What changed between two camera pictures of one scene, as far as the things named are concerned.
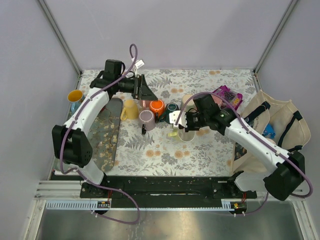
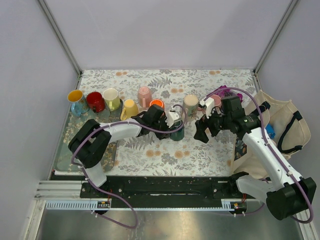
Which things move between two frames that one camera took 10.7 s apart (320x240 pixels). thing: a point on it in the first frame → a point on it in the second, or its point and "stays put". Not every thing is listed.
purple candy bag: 234,98 stays put
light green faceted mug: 182,135 → 112,100
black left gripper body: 134,86 → 161,125
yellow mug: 130,111 stays put
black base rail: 165,187 stays put
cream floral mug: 190,106 stays put
